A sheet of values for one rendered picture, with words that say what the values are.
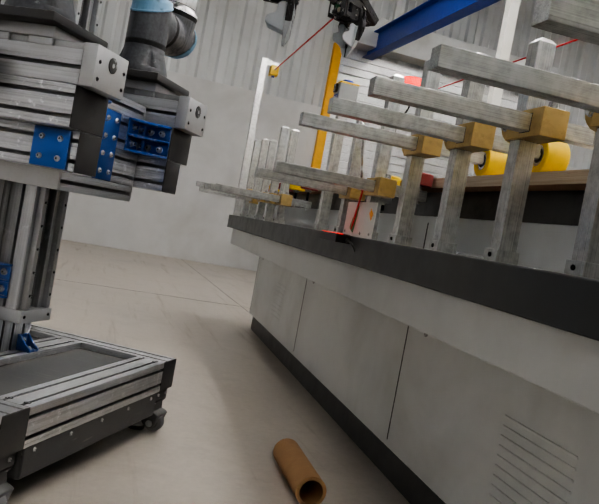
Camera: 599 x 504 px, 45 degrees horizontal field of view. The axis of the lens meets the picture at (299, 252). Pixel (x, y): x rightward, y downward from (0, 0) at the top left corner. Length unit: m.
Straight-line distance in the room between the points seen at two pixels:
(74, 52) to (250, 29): 8.48
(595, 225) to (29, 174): 1.24
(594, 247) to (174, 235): 8.75
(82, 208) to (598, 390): 8.82
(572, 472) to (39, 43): 1.36
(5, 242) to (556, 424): 1.36
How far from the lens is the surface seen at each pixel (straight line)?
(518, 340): 1.26
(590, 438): 1.42
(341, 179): 1.95
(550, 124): 1.29
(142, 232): 9.63
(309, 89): 10.12
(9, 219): 1.95
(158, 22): 2.16
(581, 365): 1.12
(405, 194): 1.78
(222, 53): 9.91
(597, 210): 1.12
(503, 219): 1.33
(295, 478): 1.94
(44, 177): 1.76
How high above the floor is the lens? 0.70
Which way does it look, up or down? 2 degrees down
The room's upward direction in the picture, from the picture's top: 11 degrees clockwise
